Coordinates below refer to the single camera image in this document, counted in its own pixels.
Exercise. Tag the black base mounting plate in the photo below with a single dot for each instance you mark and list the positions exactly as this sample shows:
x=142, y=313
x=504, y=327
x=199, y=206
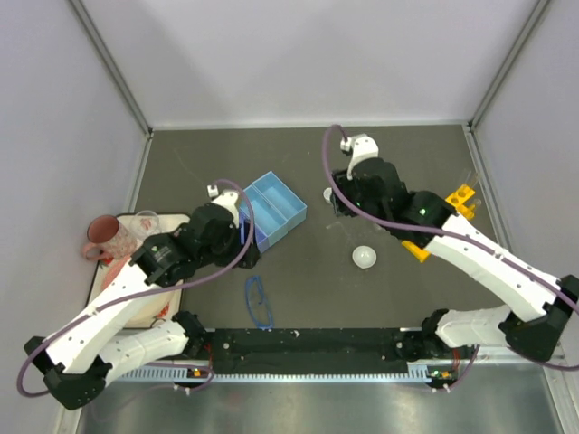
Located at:
x=313, y=350

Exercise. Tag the pink ceramic plate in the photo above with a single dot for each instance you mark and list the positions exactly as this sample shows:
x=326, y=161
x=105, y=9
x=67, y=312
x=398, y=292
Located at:
x=159, y=308

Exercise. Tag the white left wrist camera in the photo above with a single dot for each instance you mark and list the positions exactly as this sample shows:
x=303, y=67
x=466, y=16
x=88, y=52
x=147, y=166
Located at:
x=228, y=199

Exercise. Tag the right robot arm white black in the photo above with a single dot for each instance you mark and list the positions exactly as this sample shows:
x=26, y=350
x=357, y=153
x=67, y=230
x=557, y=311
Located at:
x=536, y=306

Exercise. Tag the pink patterned mug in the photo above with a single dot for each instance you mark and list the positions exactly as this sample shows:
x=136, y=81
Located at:
x=108, y=238

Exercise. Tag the blue safety glasses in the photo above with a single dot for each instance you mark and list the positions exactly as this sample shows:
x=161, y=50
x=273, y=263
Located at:
x=257, y=304

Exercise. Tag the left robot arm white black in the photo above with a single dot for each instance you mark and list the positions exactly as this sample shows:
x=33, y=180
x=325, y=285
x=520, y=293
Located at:
x=79, y=361

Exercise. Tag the small white plastic cup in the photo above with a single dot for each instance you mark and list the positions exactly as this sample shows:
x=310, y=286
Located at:
x=327, y=195

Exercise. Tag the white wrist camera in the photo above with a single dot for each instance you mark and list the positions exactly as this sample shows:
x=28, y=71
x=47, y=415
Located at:
x=359, y=148
x=228, y=199

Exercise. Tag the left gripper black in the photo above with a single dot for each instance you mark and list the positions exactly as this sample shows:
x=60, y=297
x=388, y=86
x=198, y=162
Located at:
x=238, y=249

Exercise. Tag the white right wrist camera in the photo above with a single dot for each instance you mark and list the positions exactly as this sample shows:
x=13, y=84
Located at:
x=359, y=148

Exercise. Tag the clear drinking glass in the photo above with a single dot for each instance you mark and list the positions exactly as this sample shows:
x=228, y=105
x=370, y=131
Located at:
x=145, y=224

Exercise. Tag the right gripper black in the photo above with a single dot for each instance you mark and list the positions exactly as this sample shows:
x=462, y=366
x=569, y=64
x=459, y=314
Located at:
x=344, y=184

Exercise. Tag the three-compartment blue organizer box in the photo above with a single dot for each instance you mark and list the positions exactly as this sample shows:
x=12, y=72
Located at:
x=277, y=210

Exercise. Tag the white strawberry tray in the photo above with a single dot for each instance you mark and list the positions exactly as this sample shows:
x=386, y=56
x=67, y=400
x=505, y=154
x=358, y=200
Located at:
x=169, y=222

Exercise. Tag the white round dish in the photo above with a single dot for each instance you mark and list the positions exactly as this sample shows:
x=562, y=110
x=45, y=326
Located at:
x=364, y=257

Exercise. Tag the grey slotted cable duct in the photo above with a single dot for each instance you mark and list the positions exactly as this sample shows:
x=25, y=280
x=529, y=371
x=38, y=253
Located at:
x=414, y=373

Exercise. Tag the bent clear glass tube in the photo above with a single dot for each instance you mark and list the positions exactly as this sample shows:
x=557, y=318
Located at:
x=339, y=226

